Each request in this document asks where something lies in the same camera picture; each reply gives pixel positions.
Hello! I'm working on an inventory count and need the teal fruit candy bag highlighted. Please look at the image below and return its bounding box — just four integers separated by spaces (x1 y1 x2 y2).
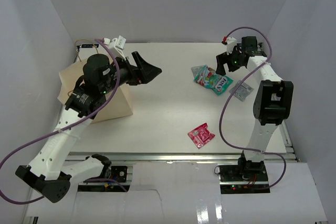
191 65 233 95

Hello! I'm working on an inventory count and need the aluminium front rail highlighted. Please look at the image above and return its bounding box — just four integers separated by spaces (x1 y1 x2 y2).
66 153 297 162

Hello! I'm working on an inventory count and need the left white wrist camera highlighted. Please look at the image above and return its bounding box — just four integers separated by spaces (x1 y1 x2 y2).
103 35 126 60

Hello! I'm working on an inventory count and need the purple cable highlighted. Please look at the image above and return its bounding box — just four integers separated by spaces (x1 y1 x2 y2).
0 38 121 205
219 26 287 188

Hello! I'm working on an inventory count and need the beige paper bag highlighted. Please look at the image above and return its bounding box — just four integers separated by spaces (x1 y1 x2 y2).
58 39 134 124

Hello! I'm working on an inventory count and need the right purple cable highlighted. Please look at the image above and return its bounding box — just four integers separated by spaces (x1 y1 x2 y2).
219 26 287 188

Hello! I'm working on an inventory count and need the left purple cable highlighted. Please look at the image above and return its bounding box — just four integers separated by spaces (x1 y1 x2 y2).
0 38 121 205

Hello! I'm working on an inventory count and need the silver grey sachet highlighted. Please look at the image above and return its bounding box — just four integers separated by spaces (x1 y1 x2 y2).
229 80 254 102

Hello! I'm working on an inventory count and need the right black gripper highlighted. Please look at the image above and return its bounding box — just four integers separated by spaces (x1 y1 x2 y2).
217 47 245 77

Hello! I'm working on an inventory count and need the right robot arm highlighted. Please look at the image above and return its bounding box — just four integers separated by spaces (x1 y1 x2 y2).
215 36 293 185

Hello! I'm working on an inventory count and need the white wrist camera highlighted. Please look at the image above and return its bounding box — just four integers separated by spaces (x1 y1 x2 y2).
103 35 126 60
222 36 237 55

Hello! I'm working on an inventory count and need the blue table label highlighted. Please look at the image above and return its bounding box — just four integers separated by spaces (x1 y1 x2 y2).
80 44 99 48

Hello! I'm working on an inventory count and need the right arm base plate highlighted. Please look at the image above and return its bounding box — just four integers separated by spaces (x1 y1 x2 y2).
214 165 270 195

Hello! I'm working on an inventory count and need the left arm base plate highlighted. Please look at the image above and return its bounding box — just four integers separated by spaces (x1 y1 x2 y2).
77 166 130 193

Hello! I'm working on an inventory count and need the red snack packet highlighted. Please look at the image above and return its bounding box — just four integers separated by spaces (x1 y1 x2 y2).
187 123 215 149

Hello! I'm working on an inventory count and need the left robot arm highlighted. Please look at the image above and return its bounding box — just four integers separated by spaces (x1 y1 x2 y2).
15 51 162 203

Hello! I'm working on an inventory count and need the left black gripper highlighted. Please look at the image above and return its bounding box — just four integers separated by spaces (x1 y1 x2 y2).
100 51 162 94

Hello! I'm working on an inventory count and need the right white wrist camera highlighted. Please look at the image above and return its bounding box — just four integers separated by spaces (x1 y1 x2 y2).
222 36 237 55

